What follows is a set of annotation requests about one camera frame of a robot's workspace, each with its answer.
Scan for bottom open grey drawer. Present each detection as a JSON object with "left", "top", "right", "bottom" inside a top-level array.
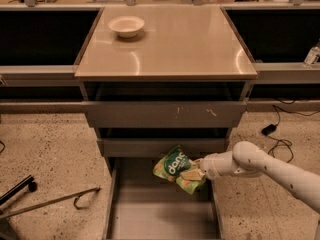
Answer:
[{"left": 103, "top": 158, "right": 223, "bottom": 240}]

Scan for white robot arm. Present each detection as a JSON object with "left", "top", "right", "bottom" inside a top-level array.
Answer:
[{"left": 200, "top": 141, "right": 320, "bottom": 240}]

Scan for black wheeled stand leg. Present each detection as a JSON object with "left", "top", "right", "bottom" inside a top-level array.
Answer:
[{"left": 0, "top": 175, "right": 37, "bottom": 205}]

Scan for black power cable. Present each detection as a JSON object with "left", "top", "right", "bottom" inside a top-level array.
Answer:
[{"left": 261, "top": 98, "right": 320, "bottom": 164}]

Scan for top grey drawer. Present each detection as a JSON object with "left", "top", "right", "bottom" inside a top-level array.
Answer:
[{"left": 82, "top": 101, "right": 246, "bottom": 128}]

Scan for grey drawer cabinet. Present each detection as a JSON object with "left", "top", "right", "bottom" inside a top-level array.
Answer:
[{"left": 73, "top": 4, "right": 259, "bottom": 240}]

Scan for metal rod with hook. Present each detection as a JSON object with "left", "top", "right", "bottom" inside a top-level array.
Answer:
[{"left": 0, "top": 187, "right": 101, "bottom": 220}]

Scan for white bowl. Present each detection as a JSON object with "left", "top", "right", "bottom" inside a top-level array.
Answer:
[{"left": 108, "top": 16, "right": 145, "bottom": 38}]

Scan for middle grey drawer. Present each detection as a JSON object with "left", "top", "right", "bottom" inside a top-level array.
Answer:
[{"left": 97, "top": 138, "right": 229, "bottom": 157}]

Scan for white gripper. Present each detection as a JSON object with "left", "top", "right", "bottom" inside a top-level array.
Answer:
[{"left": 181, "top": 151, "right": 233, "bottom": 181}]

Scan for grey metal rail shelf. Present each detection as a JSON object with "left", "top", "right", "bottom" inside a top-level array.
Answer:
[{"left": 1, "top": 63, "right": 320, "bottom": 113}]

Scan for clear plastic bottle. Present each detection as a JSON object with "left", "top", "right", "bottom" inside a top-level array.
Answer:
[{"left": 304, "top": 40, "right": 320, "bottom": 67}]

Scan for green rice chip bag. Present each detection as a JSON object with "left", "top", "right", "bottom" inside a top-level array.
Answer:
[{"left": 153, "top": 145, "right": 206, "bottom": 194}]

